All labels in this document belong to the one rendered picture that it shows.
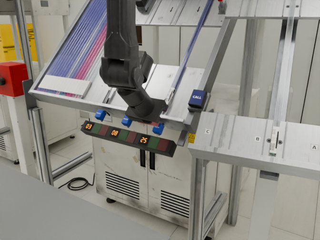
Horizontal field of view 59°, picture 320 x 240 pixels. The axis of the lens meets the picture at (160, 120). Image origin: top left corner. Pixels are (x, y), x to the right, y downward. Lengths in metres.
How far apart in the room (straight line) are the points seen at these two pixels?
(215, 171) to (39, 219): 0.74
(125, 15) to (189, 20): 0.51
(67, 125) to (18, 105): 0.88
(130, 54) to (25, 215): 0.42
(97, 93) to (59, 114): 1.37
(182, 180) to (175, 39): 1.93
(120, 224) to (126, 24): 0.41
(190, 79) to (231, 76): 1.92
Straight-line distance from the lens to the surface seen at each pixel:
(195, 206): 0.95
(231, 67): 2.80
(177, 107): 0.86
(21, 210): 0.73
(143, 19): 1.18
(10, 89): 1.59
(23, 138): 1.70
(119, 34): 0.60
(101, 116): 0.95
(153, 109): 0.75
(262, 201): 0.92
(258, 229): 0.98
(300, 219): 1.75
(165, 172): 1.33
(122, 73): 0.61
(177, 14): 1.13
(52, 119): 2.34
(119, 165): 1.48
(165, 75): 0.94
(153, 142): 0.84
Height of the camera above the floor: 1.01
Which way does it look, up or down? 20 degrees down
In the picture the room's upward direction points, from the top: straight up
